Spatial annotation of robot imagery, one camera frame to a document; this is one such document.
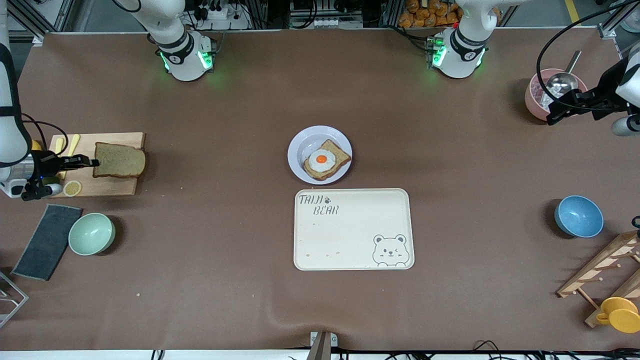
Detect pink bowl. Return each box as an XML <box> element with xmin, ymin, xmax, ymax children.
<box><xmin>524</xmin><ymin>68</ymin><xmax>590</xmax><ymax>122</ymax></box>

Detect wooden cutting board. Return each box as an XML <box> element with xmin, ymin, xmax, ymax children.
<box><xmin>49</xmin><ymin>132</ymin><xmax>146</xmax><ymax>198</ymax></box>

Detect yellow cup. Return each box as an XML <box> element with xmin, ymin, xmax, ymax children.
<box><xmin>596</xmin><ymin>297</ymin><xmax>640</xmax><ymax>334</ymax></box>

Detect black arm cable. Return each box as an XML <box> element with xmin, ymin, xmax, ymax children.
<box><xmin>20</xmin><ymin>113</ymin><xmax>70</xmax><ymax>157</ymax></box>
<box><xmin>536</xmin><ymin>0</ymin><xmax>626</xmax><ymax>108</ymax></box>

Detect white power strip with plugs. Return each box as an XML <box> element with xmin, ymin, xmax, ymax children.
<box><xmin>180</xmin><ymin>5</ymin><xmax>251</xmax><ymax>31</ymax></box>

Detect aluminium frame profile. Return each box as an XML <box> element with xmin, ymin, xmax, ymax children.
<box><xmin>598</xmin><ymin>0</ymin><xmax>640</xmax><ymax>41</ymax></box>
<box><xmin>22</xmin><ymin>0</ymin><xmax>76</xmax><ymax>47</ymax></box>

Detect mint green bowl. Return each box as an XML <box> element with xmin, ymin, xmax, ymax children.
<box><xmin>68</xmin><ymin>212</ymin><xmax>116</xmax><ymax>257</ymax></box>

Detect fried egg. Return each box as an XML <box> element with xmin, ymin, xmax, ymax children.
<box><xmin>308</xmin><ymin>148</ymin><xmax>337</xmax><ymax>174</ymax></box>

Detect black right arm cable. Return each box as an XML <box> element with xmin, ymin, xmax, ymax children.
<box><xmin>20</xmin><ymin>113</ymin><xmax>70</xmax><ymax>157</ymax></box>

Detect metal wire rack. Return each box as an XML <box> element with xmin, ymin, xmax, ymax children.
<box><xmin>0</xmin><ymin>270</ymin><xmax>30</xmax><ymax>329</ymax></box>

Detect blue bowl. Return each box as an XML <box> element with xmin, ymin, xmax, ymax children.
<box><xmin>554</xmin><ymin>195</ymin><xmax>605</xmax><ymax>239</ymax></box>

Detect yellow plastic knife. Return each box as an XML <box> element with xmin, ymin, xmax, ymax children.
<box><xmin>59</xmin><ymin>134</ymin><xmax>81</xmax><ymax>180</ymax></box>

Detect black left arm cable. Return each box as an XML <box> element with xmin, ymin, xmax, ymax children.
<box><xmin>536</xmin><ymin>0</ymin><xmax>626</xmax><ymax>108</ymax></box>

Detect dark grey cloth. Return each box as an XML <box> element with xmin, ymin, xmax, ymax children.
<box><xmin>11</xmin><ymin>203</ymin><xmax>83</xmax><ymax>282</ymax></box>

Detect brown bread slice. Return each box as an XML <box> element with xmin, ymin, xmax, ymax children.
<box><xmin>92</xmin><ymin>142</ymin><xmax>147</xmax><ymax>179</ymax></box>
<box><xmin>302</xmin><ymin>139</ymin><xmax>352</xmax><ymax>182</ymax></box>

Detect wooden peg rack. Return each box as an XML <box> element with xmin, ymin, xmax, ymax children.
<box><xmin>556</xmin><ymin>231</ymin><xmax>640</xmax><ymax>329</ymax></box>

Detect white round plate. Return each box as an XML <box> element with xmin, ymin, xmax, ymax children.
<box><xmin>287</xmin><ymin>125</ymin><xmax>353</xmax><ymax>186</ymax></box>

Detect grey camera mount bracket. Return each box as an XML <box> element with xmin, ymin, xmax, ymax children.
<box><xmin>306</xmin><ymin>331</ymin><xmax>338</xmax><ymax>360</ymax></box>

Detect pile of orange bread rolls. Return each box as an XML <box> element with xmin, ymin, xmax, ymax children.
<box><xmin>398</xmin><ymin>0</ymin><xmax>463</xmax><ymax>28</ymax></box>

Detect cream tray with bear print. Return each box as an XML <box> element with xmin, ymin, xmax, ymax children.
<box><xmin>293</xmin><ymin>188</ymin><xmax>416</xmax><ymax>272</ymax></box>

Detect white socket strip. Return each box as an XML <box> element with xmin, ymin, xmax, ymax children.
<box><xmin>290</xmin><ymin>14</ymin><xmax>364</xmax><ymax>30</ymax></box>

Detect clear ice cubes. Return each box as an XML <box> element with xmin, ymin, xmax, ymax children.
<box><xmin>532</xmin><ymin>82</ymin><xmax>556</xmax><ymax>108</ymax></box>

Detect metal scoop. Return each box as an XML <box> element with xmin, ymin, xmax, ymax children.
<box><xmin>545</xmin><ymin>50</ymin><xmax>583</xmax><ymax>98</ymax></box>

